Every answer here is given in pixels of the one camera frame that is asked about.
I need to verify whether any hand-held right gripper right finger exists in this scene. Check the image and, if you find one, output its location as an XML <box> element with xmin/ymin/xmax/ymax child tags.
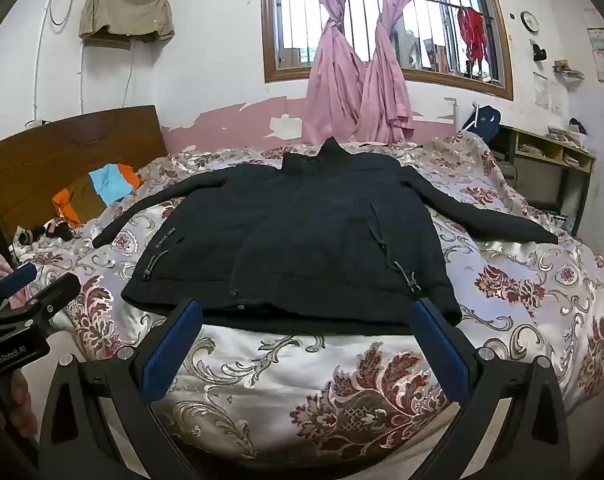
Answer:
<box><xmin>409</xmin><ymin>298</ymin><xmax>573</xmax><ymax>480</ymax></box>

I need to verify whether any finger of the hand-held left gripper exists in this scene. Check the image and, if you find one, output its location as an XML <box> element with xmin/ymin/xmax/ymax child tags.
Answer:
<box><xmin>29</xmin><ymin>274</ymin><xmax>82</xmax><ymax>331</ymax></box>
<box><xmin>0</xmin><ymin>262</ymin><xmax>38</xmax><ymax>311</ymax></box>

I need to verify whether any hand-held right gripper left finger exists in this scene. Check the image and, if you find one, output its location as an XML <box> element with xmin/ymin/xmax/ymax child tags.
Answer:
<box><xmin>38</xmin><ymin>298</ymin><xmax>205</xmax><ymax>480</ymax></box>

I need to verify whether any black jacket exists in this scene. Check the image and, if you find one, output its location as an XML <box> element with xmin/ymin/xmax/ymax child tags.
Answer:
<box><xmin>92</xmin><ymin>137</ymin><xmax>560</xmax><ymax>336</ymax></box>

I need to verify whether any person's left hand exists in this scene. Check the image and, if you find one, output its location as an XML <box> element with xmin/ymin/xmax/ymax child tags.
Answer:
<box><xmin>0</xmin><ymin>374</ymin><xmax>38</xmax><ymax>442</ymax></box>

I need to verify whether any dark crumpled cloth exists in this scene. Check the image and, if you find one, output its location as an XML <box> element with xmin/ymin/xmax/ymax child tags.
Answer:
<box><xmin>14</xmin><ymin>219</ymin><xmax>76</xmax><ymax>247</ymax></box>

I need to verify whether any wooden headboard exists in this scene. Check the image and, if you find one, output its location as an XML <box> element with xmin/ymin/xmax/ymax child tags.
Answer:
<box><xmin>0</xmin><ymin>105</ymin><xmax>169</xmax><ymax>246</ymax></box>

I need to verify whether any orange blue brown garment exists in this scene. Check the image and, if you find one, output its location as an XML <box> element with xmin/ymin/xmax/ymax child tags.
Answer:
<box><xmin>52</xmin><ymin>162</ymin><xmax>142</xmax><ymax>228</ymax></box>

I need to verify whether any floral satin bedspread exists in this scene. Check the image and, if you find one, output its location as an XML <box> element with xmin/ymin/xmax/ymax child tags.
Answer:
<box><xmin>12</xmin><ymin>132</ymin><xmax>604</xmax><ymax>480</ymax></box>

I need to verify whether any wooden desk shelf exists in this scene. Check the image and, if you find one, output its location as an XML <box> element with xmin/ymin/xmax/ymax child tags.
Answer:
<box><xmin>497</xmin><ymin>124</ymin><xmax>597</xmax><ymax>237</ymax></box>

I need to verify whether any dark blue backpack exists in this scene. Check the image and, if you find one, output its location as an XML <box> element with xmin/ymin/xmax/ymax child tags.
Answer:
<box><xmin>459</xmin><ymin>105</ymin><xmax>502</xmax><ymax>144</ymax></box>

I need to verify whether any pink curtain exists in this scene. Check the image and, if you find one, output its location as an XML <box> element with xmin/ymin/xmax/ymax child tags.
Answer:
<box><xmin>302</xmin><ymin>0</ymin><xmax>369</xmax><ymax>146</ymax></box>
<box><xmin>359</xmin><ymin>0</ymin><xmax>449</xmax><ymax>144</ymax></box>

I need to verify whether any cloth-covered air conditioner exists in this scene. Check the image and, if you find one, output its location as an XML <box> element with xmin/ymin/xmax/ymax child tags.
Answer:
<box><xmin>78</xmin><ymin>0</ymin><xmax>176</xmax><ymax>51</ymax></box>

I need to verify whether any wooden barred window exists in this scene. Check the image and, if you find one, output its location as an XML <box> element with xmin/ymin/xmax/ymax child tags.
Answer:
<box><xmin>261</xmin><ymin>0</ymin><xmax>514</xmax><ymax>102</ymax></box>

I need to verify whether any red hanging garment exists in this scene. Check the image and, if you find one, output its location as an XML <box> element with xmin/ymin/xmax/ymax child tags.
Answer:
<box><xmin>457</xmin><ymin>6</ymin><xmax>489</xmax><ymax>79</ymax></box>

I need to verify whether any white wall cable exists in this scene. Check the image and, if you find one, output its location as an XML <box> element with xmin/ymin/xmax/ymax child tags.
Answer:
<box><xmin>30</xmin><ymin>0</ymin><xmax>85</xmax><ymax>127</ymax></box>

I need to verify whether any white wall paper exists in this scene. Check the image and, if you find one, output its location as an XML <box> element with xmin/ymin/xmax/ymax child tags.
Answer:
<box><xmin>532</xmin><ymin>72</ymin><xmax>553</xmax><ymax>111</ymax></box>

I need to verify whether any small wall shelf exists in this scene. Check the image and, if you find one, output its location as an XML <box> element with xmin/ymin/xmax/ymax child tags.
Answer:
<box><xmin>552</xmin><ymin>60</ymin><xmax>586</xmax><ymax>81</ymax></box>

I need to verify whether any wall calendar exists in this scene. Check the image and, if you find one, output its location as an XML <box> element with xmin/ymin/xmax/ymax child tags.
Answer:
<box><xmin>584</xmin><ymin>8</ymin><xmax>604</xmax><ymax>52</ymax></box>

